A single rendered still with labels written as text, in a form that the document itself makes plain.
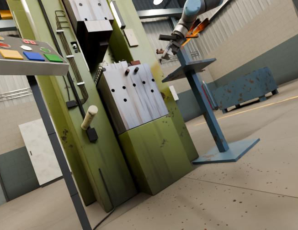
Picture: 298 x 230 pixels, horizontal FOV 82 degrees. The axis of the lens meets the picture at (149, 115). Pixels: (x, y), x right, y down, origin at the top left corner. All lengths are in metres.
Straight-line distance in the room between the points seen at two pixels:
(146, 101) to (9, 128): 6.61
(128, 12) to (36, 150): 5.49
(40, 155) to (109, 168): 5.34
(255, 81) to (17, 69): 4.36
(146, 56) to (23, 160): 6.28
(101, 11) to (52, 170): 5.57
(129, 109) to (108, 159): 0.40
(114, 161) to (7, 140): 6.36
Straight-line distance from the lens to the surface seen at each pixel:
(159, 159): 1.26
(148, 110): 1.28
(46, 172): 6.58
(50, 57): 1.17
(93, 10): 1.66
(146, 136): 1.23
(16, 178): 7.40
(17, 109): 7.64
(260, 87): 4.65
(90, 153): 1.33
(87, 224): 1.13
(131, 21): 1.91
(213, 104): 8.45
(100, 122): 1.36
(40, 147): 6.61
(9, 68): 1.07
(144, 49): 1.77
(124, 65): 1.43
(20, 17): 2.29
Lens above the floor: 0.43
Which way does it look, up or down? 4 degrees up
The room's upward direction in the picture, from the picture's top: 23 degrees counter-clockwise
